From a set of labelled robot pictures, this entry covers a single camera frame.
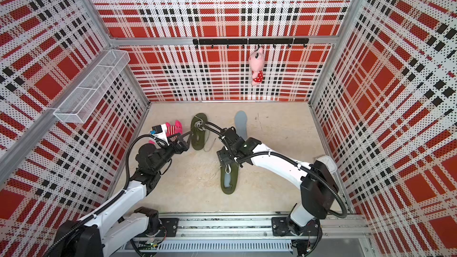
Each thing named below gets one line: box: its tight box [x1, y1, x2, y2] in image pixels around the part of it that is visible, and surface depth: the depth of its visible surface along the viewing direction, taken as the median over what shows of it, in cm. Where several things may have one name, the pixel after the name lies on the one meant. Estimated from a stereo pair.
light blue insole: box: [234, 110, 248, 141], surface depth 114 cm
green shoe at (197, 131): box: [190, 113, 208, 151], surface depth 103 cm
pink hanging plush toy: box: [248, 45, 265, 86], surface depth 95 cm
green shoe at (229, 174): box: [220, 161, 240, 195], surface depth 86 cm
